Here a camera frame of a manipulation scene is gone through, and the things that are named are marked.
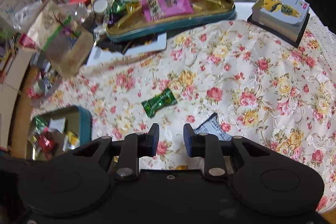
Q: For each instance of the large pink packet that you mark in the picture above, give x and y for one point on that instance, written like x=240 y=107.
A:
x=176 y=2

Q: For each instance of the blue white snack packet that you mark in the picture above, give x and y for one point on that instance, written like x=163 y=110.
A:
x=212 y=127

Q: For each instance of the large teal rimmed tray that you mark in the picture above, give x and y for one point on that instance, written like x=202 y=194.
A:
x=183 y=22

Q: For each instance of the card block on black base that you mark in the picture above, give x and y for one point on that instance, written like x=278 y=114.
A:
x=281 y=11

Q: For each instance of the small pink packet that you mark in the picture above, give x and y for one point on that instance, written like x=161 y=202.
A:
x=150 y=8

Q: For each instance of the small teal rimmed tin tray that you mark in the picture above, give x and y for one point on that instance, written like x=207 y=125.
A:
x=85 y=121

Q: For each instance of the white lidded jar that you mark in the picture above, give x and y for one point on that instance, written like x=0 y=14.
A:
x=100 y=5

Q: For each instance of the sorted snack packets heap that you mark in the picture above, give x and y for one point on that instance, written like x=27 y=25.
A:
x=50 y=134

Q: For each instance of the floral tablecloth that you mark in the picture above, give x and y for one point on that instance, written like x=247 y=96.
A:
x=236 y=77

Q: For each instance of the white flat board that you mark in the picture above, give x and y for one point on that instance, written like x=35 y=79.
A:
x=155 y=44

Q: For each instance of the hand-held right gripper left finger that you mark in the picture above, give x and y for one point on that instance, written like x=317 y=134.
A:
x=155 y=138

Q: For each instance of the green foil candy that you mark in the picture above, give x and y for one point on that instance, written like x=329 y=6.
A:
x=158 y=102

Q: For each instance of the brown paper snack bag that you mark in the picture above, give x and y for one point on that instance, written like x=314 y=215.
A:
x=63 y=45

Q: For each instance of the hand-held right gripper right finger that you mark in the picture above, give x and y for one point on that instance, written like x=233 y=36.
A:
x=187 y=140

